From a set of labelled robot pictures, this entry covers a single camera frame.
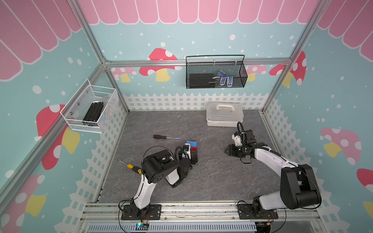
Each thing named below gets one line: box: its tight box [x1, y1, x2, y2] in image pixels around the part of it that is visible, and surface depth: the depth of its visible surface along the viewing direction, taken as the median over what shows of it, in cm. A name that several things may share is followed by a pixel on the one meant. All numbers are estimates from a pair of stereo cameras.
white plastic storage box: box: [205, 101, 245, 128], surface depth 107 cm
